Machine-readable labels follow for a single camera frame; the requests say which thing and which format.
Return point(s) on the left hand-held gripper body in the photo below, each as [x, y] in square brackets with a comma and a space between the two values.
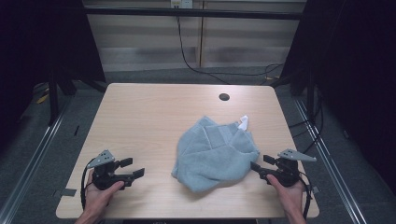
[104, 179]

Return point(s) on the person's right hand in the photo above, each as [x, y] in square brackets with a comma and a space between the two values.
[288, 196]

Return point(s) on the black horizontal metal bar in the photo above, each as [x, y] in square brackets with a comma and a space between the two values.
[186, 13]

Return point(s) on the grey tape strip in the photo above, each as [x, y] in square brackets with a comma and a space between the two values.
[67, 192]

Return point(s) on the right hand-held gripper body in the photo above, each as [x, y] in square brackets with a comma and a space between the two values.
[288, 174]

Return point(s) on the light blue towel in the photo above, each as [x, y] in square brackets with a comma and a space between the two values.
[211, 155]

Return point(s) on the black metal stand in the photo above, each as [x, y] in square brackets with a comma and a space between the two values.
[53, 99]

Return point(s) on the white wall socket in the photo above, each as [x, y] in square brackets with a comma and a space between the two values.
[182, 3]

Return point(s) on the aluminium floor rail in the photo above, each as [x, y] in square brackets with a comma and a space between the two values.
[34, 155]
[330, 155]

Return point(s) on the dark curtain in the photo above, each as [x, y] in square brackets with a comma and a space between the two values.
[37, 46]
[358, 77]

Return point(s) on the person's left hand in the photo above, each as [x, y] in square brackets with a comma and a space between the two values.
[98, 199]

